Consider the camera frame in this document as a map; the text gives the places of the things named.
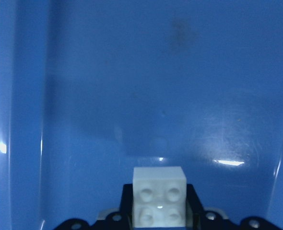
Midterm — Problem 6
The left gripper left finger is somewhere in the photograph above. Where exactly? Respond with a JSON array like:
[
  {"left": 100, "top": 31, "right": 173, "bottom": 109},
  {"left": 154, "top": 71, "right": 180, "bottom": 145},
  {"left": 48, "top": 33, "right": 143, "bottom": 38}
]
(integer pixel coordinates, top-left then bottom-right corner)
[{"left": 119, "top": 184, "right": 133, "bottom": 227}]

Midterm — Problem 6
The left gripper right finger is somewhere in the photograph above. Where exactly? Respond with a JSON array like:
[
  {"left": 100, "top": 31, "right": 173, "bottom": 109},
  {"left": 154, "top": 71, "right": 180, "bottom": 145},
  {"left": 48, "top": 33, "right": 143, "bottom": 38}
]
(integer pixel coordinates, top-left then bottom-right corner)
[{"left": 185, "top": 184, "right": 204, "bottom": 227}]

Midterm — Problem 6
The white studded block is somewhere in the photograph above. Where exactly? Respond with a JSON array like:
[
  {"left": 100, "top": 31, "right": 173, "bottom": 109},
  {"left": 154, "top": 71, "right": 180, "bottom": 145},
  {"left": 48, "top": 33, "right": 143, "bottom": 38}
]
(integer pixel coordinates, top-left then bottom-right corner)
[{"left": 132, "top": 166, "right": 187, "bottom": 228}]

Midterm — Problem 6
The blue plastic tray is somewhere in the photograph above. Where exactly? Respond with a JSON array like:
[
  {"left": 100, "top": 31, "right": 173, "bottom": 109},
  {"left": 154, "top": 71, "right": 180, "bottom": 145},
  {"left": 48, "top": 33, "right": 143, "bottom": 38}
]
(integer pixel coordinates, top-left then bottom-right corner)
[{"left": 0, "top": 0, "right": 283, "bottom": 230}]

